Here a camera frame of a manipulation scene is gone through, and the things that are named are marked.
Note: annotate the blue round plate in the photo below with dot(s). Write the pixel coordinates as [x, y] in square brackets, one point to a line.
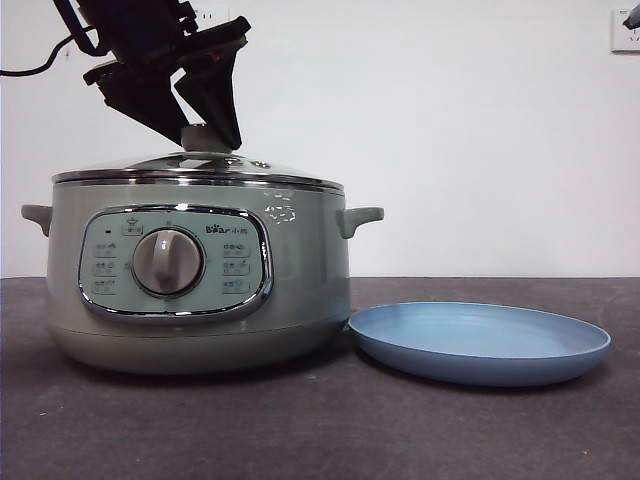
[480, 340]

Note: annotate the green electric steamer pot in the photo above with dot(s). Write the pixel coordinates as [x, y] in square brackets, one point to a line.
[300, 260]

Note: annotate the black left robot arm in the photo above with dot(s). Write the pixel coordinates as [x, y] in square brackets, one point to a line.
[130, 10]

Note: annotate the glass lid with green knob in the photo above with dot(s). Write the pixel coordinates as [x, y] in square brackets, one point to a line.
[250, 172]

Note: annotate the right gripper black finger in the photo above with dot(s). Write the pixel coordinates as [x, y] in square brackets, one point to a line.
[634, 21]

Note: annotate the white wall socket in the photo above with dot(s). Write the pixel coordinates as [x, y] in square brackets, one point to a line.
[625, 42]
[220, 12]

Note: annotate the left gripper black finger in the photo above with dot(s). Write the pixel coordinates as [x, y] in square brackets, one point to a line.
[150, 107]
[215, 90]

